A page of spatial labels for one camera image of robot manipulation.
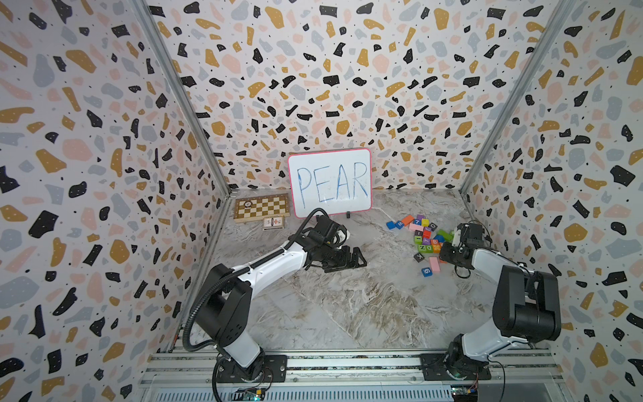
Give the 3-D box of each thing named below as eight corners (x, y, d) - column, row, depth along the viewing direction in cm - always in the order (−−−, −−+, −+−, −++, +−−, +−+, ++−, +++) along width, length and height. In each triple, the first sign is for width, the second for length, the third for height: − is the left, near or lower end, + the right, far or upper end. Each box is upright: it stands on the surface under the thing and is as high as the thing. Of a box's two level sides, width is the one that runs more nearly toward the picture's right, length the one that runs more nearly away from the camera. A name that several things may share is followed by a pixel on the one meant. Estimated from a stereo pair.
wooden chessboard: (234, 224, 111) (232, 220, 108) (237, 203, 119) (235, 198, 116) (289, 217, 113) (289, 213, 111) (288, 197, 122) (287, 192, 119)
